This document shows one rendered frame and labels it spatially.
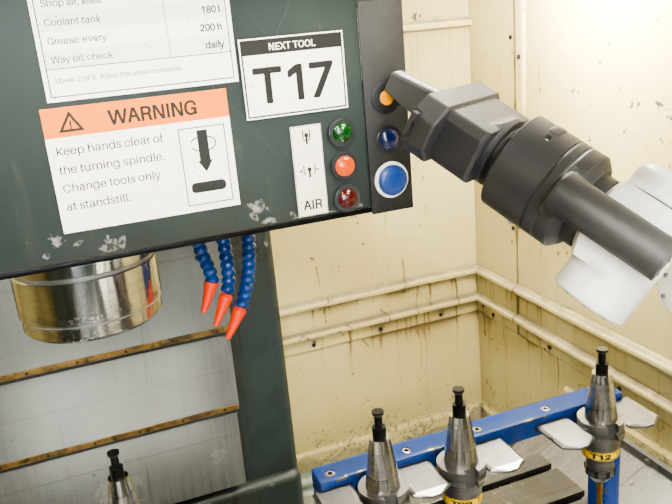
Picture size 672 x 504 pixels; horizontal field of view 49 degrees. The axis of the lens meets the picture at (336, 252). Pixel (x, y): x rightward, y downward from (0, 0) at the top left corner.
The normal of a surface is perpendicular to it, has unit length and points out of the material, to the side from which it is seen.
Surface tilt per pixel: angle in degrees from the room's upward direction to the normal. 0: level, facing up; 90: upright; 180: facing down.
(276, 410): 90
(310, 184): 90
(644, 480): 25
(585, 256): 70
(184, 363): 90
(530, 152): 56
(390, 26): 90
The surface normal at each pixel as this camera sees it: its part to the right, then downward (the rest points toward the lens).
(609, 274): -0.33, 0.04
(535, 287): -0.93, 0.18
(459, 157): -0.62, 0.29
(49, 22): 0.36, 0.26
